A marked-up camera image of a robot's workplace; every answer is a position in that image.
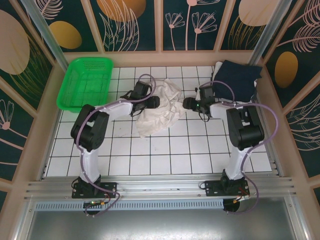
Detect green plastic mesh basket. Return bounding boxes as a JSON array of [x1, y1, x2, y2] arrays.
[[56, 57, 115, 114]]

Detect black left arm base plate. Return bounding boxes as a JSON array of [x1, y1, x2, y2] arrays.
[[71, 181, 119, 200]]

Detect folded navy t-shirt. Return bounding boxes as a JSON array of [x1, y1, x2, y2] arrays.
[[210, 59, 264, 103]]

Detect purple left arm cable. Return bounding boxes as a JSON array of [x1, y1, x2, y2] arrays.
[[75, 73, 157, 218]]

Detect grey slotted cable duct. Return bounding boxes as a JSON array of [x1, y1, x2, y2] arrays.
[[34, 199, 225, 211]]

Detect aluminium extrusion rail frame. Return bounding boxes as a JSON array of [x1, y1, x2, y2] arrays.
[[24, 174, 297, 201]]

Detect aluminium corner post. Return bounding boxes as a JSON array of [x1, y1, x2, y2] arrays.
[[19, 0, 69, 70], [248, 0, 287, 67]]

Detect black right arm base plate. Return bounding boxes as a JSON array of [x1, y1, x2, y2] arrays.
[[203, 179, 251, 199]]

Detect grey sheet metal panel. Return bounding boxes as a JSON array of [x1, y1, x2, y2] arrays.
[[14, 209, 309, 240]]

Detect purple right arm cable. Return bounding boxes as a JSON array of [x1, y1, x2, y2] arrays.
[[211, 80, 279, 216]]

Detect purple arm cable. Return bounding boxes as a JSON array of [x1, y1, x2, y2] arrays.
[[211, 80, 279, 216], [75, 73, 157, 218]]

